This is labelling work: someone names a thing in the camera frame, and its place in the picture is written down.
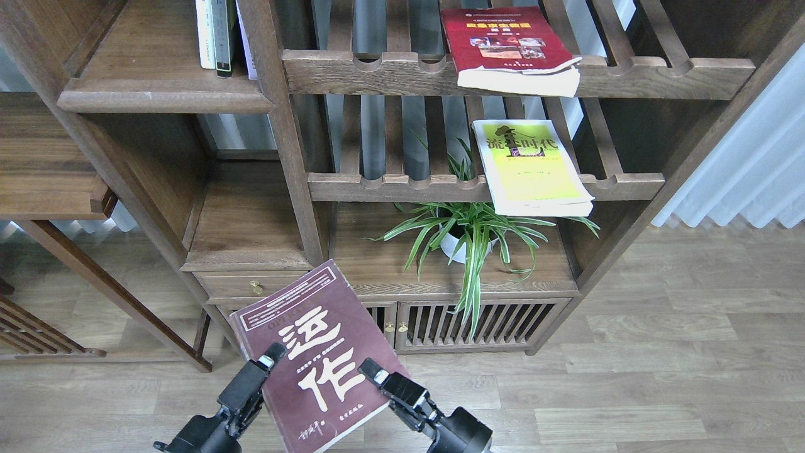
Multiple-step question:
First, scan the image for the green spider plant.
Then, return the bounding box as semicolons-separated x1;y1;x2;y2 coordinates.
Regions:
367;129;602;341

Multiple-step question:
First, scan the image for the dark green upright book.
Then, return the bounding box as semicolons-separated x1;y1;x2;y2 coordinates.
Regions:
210;0;238;78

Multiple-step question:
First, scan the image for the white plant pot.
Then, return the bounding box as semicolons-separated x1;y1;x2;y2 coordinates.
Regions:
440;220;499;267

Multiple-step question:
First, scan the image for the yellow green book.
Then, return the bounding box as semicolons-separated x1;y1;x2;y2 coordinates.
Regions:
472;120;594;217

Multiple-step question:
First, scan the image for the white curtain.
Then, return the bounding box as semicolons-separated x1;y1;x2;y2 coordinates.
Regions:
652;48;804;228

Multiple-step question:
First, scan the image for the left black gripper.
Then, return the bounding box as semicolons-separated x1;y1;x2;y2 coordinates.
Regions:
153;342;287;452

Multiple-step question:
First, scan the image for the dark maroon book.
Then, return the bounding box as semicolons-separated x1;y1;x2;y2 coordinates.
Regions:
229;260;406;452

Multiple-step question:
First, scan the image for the red book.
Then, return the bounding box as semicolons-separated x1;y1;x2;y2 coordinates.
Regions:
440;6;581;98

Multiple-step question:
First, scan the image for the thin white upright book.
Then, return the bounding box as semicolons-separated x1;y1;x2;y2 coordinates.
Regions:
235;1;258;81

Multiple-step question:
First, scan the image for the wooden slatted chair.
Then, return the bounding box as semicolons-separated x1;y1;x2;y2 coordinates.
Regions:
1;279;107;362

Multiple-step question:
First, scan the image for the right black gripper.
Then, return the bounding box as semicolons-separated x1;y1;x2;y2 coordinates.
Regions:
358;358;492;452

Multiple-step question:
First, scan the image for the dark wooden bookshelf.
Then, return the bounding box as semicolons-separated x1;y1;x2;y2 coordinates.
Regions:
2;1;803;354

